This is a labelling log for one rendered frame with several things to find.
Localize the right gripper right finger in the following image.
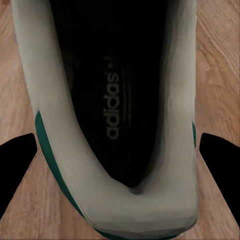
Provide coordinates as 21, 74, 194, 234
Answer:
199, 133, 240, 227

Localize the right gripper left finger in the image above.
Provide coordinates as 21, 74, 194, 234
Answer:
0, 133, 37, 220

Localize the gym shoe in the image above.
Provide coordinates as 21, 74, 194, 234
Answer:
11, 0, 199, 240

